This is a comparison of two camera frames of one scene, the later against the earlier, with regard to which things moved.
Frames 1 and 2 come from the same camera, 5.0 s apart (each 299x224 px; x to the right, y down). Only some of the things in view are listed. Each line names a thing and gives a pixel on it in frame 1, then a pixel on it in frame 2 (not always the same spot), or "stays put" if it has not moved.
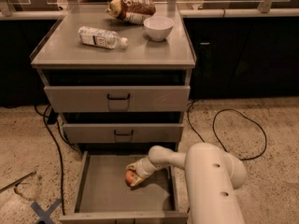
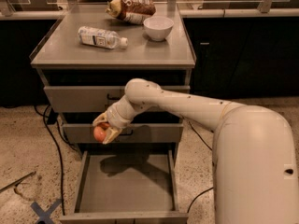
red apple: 130,175 → 99,133
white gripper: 142,171 → 116,117
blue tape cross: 44,215 stays put
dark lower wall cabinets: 244,56 stays put
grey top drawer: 116,98 stays put
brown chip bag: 131,9 stays put
